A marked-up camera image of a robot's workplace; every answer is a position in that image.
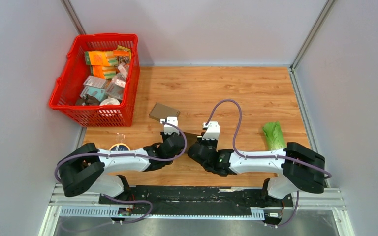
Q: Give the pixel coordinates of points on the red plastic shopping basket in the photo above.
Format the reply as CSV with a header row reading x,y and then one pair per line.
x,y
69,84

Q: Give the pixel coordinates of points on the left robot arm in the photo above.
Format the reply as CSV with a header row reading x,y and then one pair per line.
x,y
89,169

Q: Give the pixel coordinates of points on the grey packet in basket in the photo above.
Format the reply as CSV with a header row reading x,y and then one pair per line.
x,y
96,82

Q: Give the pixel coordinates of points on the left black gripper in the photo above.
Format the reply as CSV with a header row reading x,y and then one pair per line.
x,y
164,136

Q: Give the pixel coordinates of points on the green napa cabbage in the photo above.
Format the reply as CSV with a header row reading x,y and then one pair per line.
x,y
273,136

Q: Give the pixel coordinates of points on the teal box in basket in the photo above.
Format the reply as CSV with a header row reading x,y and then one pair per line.
x,y
98,93

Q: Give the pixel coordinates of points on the clear packet in basket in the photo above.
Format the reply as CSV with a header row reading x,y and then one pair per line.
x,y
116,87

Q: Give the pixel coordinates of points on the orange green box lower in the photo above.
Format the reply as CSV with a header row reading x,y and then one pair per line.
x,y
104,72

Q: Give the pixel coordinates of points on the white tape roll in basket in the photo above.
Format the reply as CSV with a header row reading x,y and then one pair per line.
x,y
110,101

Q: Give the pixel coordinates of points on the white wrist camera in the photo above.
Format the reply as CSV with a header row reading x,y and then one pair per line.
x,y
212,130
170,125

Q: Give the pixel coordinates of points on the cardboard box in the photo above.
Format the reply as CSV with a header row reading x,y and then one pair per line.
x,y
161,111
192,138

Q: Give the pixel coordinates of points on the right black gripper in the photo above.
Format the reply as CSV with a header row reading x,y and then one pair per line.
x,y
202,142

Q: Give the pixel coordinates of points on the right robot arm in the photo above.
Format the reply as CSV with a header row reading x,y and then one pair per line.
x,y
297,167

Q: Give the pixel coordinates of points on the orange green box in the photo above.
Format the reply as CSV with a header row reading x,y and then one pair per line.
x,y
104,72
100,58

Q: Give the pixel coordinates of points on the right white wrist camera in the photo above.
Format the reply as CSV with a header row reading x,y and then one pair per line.
x,y
212,130

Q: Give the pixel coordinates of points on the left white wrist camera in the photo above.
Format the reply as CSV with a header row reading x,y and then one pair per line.
x,y
170,125

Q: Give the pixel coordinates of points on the colourful snack packet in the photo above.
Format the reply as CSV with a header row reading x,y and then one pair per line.
x,y
123,54

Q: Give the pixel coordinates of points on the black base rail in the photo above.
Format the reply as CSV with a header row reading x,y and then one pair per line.
x,y
177,202

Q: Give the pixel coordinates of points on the orange green box upper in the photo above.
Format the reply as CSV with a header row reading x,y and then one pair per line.
x,y
100,58

